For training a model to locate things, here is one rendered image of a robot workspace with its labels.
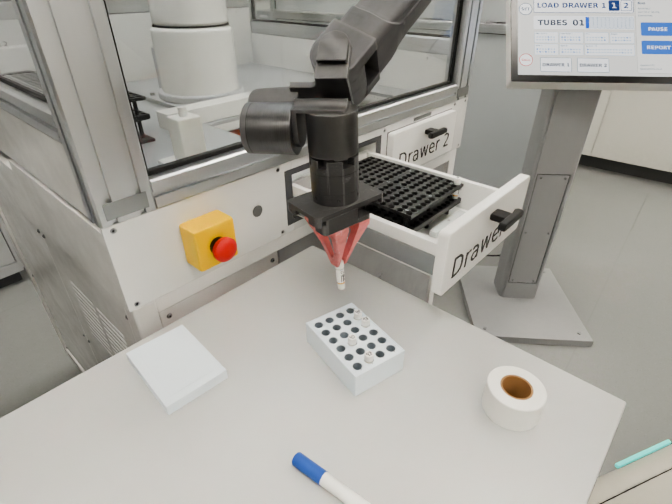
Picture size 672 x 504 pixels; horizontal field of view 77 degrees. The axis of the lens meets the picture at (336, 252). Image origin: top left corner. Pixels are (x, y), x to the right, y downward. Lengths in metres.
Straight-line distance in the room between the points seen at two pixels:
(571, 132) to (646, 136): 2.00
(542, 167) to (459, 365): 1.20
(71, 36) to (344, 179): 0.34
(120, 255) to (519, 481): 0.58
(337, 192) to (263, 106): 0.12
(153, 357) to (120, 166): 0.26
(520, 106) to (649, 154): 1.50
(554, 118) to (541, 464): 1.30
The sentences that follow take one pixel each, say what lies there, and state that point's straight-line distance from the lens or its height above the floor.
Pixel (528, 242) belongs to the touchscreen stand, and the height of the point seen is 0.33.
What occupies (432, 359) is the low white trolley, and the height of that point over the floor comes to 0.76.
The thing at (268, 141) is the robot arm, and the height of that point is 1.08.
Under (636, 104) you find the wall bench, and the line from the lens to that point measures 3.68.
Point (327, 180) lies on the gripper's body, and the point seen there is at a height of 1.04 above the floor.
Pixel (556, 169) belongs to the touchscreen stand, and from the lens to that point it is 1.77.
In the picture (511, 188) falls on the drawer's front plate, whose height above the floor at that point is 0.93.
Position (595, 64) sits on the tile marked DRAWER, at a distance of 1.62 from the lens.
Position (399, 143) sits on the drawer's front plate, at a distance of 1.03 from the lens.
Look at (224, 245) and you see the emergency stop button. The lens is 0.66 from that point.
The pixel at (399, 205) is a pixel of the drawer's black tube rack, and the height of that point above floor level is 0.90.
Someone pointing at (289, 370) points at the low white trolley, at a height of 0.76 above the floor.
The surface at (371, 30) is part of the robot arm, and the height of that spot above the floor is 1.18.
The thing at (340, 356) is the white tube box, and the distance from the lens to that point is 0.59.
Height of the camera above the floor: 1.23
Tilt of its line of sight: 33 degrees down
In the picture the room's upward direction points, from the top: straight up
